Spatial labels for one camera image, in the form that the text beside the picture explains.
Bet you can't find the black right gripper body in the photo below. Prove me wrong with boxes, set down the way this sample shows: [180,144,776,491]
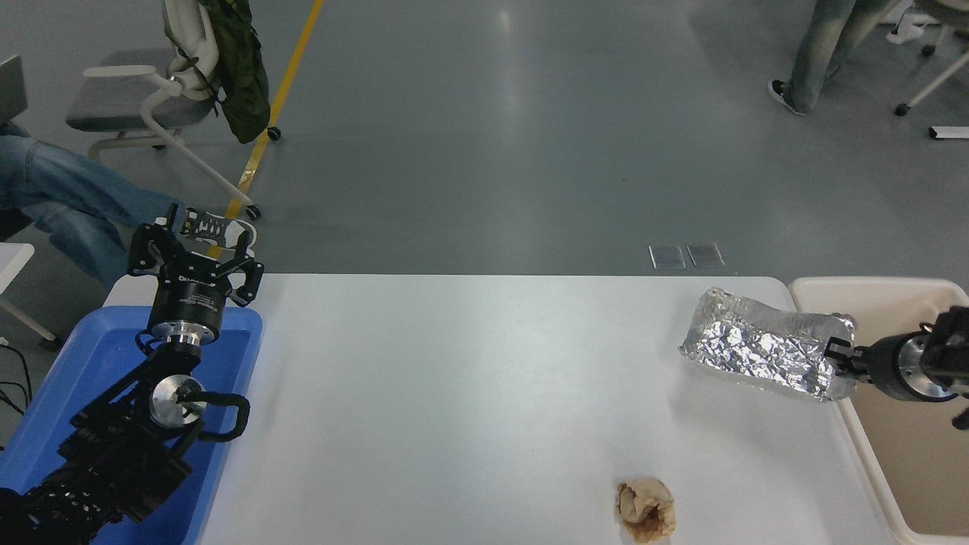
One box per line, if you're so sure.
[862,335,918,402]

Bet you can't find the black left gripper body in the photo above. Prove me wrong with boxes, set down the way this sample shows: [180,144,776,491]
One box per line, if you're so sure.
[148,270,229,335]

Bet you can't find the foil tray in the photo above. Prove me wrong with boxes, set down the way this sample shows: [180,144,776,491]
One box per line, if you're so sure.
[679,287,858,402]

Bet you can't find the seated person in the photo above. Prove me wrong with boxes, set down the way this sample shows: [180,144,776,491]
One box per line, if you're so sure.
[0,123,258,290]

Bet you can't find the large pale bin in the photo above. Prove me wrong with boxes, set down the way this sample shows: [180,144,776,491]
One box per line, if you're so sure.
[789,277,969,545]

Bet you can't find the blue plastic tray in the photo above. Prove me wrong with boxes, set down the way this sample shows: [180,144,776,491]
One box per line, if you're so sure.
[0,305,264,545]

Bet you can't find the grey white office chair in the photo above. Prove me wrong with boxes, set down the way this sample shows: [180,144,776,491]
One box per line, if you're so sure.
[64,0,282,222]

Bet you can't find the dark green jacket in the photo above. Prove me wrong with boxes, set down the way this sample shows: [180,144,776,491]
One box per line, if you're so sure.
[198,0,271,145]

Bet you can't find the grey laptop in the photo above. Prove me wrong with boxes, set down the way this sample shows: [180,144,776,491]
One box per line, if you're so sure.
[0,54,29,124]

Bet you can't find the white chair leg with wheel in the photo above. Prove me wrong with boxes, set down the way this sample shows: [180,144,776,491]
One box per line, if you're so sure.
[894,57,969,117]

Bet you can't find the crumpled tan paper ball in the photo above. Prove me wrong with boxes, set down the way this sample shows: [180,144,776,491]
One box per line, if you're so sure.
[615,476,676,543]

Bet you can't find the standing person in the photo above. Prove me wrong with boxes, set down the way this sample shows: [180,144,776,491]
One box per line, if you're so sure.
[768,0,898,117]

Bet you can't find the white wheeled chair base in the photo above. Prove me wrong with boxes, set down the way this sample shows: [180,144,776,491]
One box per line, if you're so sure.
[887,0,969,60]

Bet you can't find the black floor cables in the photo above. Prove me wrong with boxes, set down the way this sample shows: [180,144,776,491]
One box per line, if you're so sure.
[0,344,33,417]

